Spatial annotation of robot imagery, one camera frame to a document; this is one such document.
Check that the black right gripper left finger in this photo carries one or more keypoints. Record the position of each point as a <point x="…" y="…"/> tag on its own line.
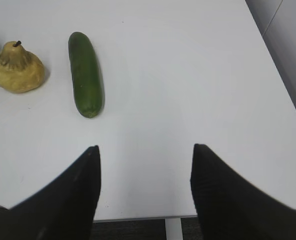
<point x="63" y="210"/>

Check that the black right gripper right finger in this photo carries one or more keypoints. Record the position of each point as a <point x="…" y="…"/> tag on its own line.
<point x="231" y="208"/>

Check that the green cucumber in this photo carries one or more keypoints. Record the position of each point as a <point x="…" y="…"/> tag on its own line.
<point x="88" y="89"/>

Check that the yellow pear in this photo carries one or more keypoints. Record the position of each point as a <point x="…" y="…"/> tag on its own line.
<point x="20" y="70"/>

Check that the white table leg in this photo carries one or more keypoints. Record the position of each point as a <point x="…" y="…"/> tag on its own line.
<point x="173" y="229"/>

